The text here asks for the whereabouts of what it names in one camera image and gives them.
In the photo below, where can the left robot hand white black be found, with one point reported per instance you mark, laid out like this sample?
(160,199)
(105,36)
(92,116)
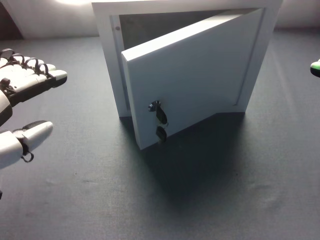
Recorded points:
(27,78)

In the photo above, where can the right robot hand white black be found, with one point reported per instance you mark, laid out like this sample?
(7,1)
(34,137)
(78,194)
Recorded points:
(316,67)

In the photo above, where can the white cabinet door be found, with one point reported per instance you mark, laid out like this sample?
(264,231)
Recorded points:
(195,75)

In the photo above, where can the white cabinet frame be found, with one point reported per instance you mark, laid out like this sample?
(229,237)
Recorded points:
(112,62)

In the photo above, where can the grey table cloth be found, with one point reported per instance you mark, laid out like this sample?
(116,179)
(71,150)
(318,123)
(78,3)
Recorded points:
(75,200)

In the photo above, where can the black key in lock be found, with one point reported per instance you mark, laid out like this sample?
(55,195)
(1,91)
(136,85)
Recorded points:
(161,115)

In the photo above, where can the black hanging key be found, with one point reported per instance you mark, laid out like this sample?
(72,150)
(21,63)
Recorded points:
(161,135)

